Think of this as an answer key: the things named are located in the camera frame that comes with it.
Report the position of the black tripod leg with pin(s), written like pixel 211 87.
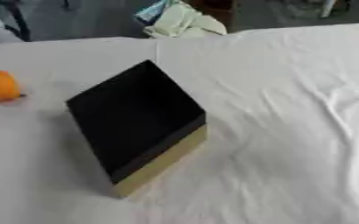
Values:
pixel 19 20

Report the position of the tan cardboard box black inside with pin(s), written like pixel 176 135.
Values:
pixel 136 116

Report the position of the pale cream bag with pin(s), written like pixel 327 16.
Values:
pixel 185 24

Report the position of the orange toy fruit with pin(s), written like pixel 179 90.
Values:
pixel 2 86

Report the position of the brown wooden cabinet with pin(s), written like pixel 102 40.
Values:
pixel 215 10

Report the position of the blue and white packet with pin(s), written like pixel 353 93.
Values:
pixel 152 12

